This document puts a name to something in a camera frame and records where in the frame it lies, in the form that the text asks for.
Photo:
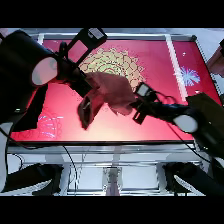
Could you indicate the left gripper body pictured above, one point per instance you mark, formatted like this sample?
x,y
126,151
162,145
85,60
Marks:
x,y
82,83

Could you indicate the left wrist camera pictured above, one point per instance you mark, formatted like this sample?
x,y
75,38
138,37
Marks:
x,y
87,37

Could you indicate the red garment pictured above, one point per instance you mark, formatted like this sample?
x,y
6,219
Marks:
x,y
111,90

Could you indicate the silver frame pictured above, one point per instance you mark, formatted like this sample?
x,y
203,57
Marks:
x,y
116,156

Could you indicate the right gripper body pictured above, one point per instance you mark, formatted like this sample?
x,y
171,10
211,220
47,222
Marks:
x,y
143,108

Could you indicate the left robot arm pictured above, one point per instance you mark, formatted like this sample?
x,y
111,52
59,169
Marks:
x,y
16,56

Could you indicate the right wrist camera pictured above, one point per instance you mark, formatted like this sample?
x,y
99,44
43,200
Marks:
x,y
144,90

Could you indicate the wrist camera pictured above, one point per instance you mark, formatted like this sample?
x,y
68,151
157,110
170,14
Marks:
x,y
144,90
87,37

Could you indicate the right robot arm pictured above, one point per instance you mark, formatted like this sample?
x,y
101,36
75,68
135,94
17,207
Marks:
x,y
206,116

